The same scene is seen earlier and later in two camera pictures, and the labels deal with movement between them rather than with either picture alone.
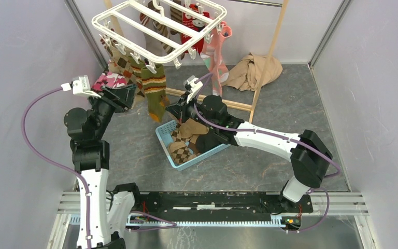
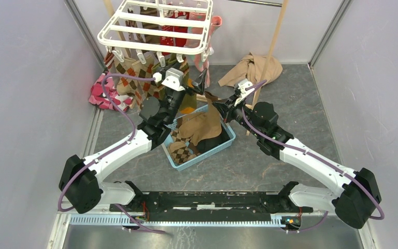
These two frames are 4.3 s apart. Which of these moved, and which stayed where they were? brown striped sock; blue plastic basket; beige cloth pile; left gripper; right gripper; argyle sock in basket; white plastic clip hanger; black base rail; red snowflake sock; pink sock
Moved: left gripper; red snowflake sock; pink sock; white plastic clip hanger; right gripper; brown striped sock
Stayed: argyle sock in basket; blue plastic basket; black base rail; beige cloth pile
